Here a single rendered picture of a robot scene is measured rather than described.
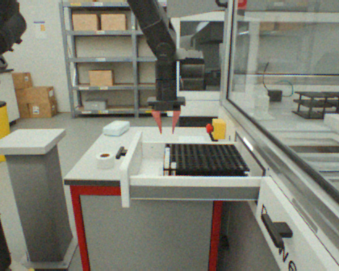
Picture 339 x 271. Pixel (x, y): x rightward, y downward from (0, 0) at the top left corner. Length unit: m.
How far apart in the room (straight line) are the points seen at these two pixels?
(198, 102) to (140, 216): 0.79
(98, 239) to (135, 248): 0.15
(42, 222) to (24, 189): 0.22
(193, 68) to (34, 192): 1.11
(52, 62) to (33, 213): 4.07
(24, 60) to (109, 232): 4.79
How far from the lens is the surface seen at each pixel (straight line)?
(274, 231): 0.45
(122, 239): 1.05
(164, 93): 0.63
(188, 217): 0.96
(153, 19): 0.56
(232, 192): 0.63
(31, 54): 5.46
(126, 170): 0.57
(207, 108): 1.49
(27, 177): 1.44
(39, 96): 5.07
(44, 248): 1.68
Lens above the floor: 1.18
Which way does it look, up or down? 18 degrees down
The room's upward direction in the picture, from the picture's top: straight up
